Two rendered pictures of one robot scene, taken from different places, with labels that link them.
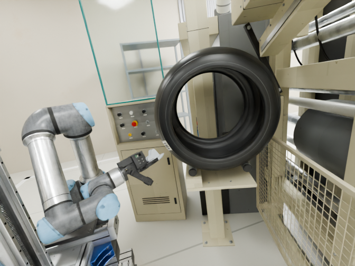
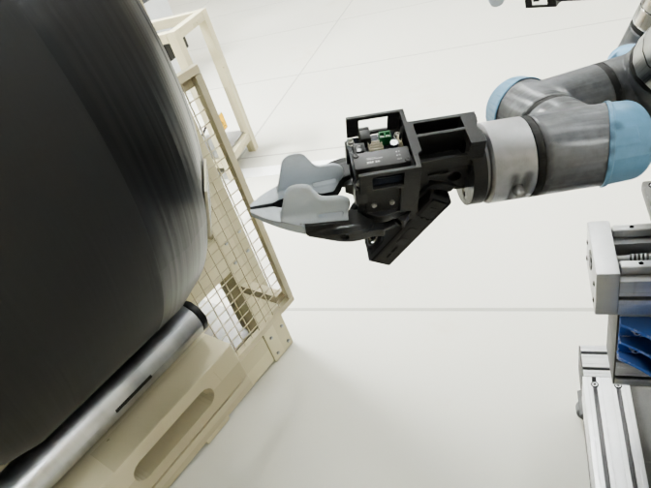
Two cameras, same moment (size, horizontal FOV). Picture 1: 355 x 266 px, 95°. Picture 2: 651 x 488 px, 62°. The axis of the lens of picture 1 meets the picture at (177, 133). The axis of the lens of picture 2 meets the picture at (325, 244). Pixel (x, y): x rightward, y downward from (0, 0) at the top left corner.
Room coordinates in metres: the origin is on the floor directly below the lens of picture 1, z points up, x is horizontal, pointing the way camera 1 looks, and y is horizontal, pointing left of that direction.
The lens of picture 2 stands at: (1.05, 0.40, 1.30)
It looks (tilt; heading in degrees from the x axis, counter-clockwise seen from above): 35 degrees down; 219
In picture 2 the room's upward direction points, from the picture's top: 19 degrees counter-clockwise
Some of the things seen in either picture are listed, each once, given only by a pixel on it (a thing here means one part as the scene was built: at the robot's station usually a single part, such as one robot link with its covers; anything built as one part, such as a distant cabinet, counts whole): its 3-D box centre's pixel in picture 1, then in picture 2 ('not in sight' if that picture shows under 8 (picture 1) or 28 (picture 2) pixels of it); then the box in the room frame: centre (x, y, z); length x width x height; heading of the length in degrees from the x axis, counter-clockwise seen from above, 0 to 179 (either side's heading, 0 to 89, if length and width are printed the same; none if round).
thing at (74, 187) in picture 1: (67, 195); not in sight; (0.75, 0.62, 0.88); 0.13 x 0.12 x 0.14; 125
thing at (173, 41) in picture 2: not in sight; (173, 104); (-0.91, -1.85, 0.40); 0.60 x 0.35 x 0.80; 102
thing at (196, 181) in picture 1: (193, 167); (104, 469); (0.94, -0.07, 0.84); 0.36 x 0.09 x 0.06; 173
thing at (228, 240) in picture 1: (216, 231); not in sight; (1.18, -0.22, 0.01); 0.27 x 0.27 x 0.02; 83
